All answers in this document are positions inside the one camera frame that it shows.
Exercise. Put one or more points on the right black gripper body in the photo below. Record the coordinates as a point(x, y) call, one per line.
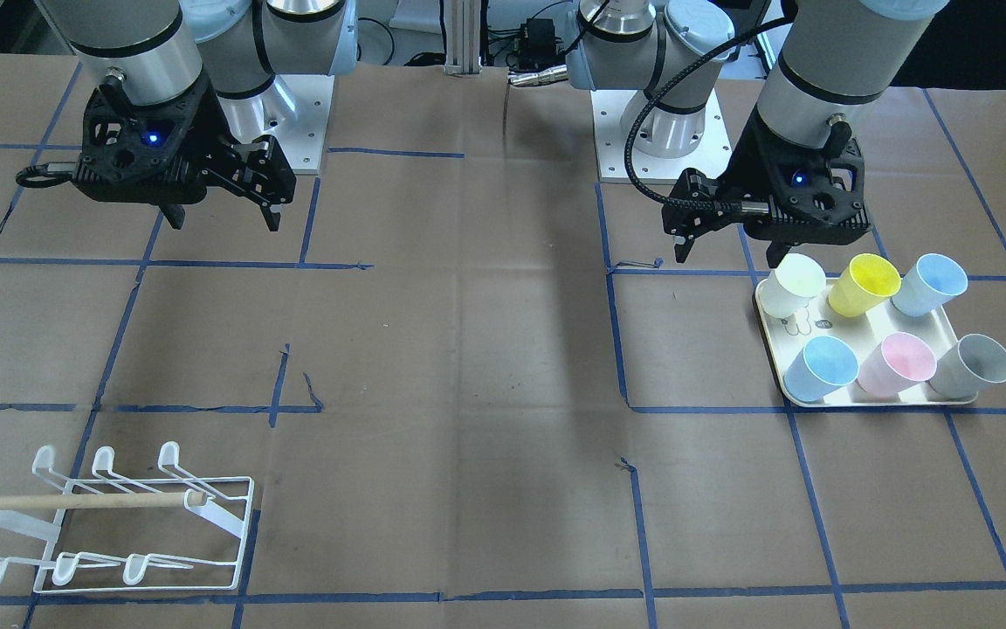
point(208, 140)

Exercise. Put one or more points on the light blue cup front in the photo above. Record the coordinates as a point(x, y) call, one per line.
point(825, 364)

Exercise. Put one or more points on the aluminium frame post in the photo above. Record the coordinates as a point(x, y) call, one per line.
point(463, 38)

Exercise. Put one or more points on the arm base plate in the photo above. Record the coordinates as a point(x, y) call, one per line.
point(666, 143)
point(303, 129)

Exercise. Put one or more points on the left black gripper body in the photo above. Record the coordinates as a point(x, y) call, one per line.
point(746, 172)

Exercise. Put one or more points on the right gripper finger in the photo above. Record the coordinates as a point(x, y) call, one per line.
point(258, 171)
point(174, 214)

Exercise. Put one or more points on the light blue cup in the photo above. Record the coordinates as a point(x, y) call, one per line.
point(825, 364)
point(933, 281)

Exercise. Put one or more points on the light blue cup back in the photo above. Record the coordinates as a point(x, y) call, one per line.
point(933, 281)

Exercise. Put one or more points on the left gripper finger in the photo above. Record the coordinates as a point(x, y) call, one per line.
point(695, 207)
point(788, 252)

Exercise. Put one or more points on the pink plastic cup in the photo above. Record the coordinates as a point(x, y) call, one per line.
point(900, 361)

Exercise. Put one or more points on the white wire cup rack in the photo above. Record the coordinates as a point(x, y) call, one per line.
point(108, 533)

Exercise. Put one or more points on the grey plastic cup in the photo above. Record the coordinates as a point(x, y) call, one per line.
point(975, 363)

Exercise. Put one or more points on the white plastic cup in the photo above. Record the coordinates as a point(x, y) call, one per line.
point(796, 281)

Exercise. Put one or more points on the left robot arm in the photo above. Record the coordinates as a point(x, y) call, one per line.
point(838, 58)

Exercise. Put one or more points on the yellow plastic cup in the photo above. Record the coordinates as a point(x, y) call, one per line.
point(868, 281)

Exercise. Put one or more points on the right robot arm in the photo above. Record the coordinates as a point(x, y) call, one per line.
point(163, 46)

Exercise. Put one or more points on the cream plastic tray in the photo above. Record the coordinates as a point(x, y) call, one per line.
point(786, 337)

